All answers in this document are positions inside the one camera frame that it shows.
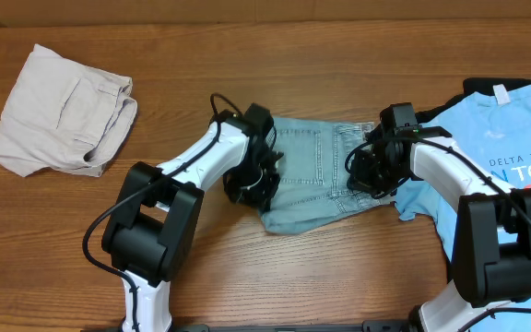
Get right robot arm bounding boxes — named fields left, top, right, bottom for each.
left=345, top=103, right=531, bottom=332

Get folded beige shorts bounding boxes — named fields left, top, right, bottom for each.
left=0, top=44, right=137, bottom=177

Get black garment under pile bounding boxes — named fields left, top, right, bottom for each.
left=416, top=77, right=531, bottom=124

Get light blue denim shorts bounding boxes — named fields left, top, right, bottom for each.
left=259, top=117, right=392, bottom=235

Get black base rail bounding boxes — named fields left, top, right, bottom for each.
left=170, top=320, right=421, bottom=332

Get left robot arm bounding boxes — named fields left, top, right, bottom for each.
left=101, top=103, right=283, bottom=331

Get light blue printed t-shirt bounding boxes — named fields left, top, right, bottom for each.
left=394, top=85, right=531, bottom=331

